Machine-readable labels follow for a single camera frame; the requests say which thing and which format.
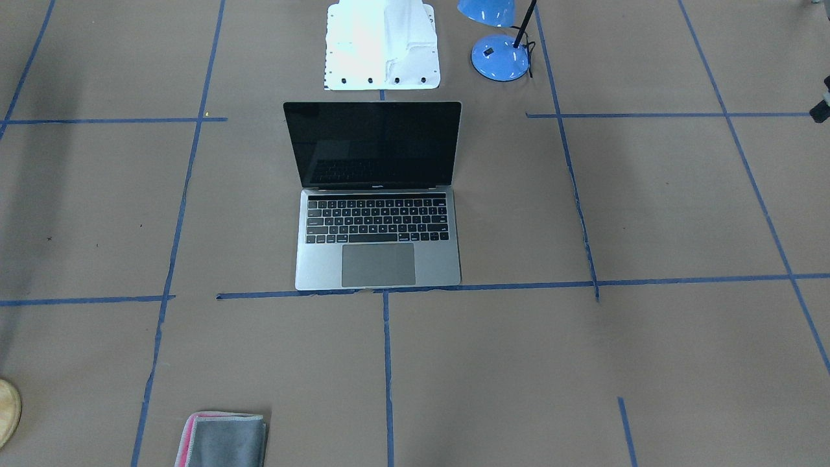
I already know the silver grey laptop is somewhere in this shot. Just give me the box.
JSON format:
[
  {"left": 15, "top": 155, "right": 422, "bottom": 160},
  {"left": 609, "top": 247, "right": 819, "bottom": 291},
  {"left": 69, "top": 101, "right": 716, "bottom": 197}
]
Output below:
[{"left": 283, "top": 101, "right": 462, "bottom": 291}]

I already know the blue desk lamp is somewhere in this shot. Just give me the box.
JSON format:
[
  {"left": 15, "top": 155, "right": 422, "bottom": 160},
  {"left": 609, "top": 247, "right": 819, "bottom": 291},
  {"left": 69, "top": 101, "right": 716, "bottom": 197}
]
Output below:
[{"left": 456, "top": 1, "right": 537, "bottom": 82}]

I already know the grey pink folded cloth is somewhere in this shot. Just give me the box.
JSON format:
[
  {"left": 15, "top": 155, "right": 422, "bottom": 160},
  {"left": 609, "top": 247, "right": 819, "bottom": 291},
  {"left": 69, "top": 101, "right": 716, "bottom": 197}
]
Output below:
[{"left": 174, "top": 411, "right": 267, "bottom": 466}]

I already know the wooden mug tree stand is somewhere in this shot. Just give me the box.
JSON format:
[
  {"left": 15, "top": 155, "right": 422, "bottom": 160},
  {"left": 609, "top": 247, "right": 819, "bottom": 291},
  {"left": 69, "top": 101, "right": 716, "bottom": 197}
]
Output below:
[{"left": 1, "top": 378, "right": 23, "bottom": 449}]

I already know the white camera pillar base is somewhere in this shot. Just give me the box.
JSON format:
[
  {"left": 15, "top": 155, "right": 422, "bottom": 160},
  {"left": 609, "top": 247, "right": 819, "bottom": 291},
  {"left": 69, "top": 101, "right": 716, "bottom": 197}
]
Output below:
[{"left": 324, "top": 1, "right": 441, "bottom": 91}]

